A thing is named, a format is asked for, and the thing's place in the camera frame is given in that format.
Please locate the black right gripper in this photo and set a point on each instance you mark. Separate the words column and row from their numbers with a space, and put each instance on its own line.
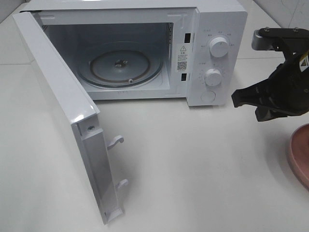
column 288, row 87

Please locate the round white door button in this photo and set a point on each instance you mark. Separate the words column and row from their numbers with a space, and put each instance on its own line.
column 208, row 96

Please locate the pink round plate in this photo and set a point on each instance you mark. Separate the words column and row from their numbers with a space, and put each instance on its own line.
column 298, row 154

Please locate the white microwave door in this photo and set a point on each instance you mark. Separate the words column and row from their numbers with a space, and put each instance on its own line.
column 75, row 114

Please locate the upper white microwave knob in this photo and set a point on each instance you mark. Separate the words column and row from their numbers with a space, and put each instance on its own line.
column 219, row 46

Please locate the white microwave knob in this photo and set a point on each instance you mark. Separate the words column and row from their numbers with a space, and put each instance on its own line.
column 213, row 77
column 219, row 46

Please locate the lower white microwave knob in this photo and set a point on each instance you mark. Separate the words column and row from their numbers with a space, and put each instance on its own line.
column 213, row 77

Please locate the white microwave oven body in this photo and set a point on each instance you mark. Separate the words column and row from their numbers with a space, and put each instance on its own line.
column 180, row 29

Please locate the glass microwave turntable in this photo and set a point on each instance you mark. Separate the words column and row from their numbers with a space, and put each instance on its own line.
column 119, row 64

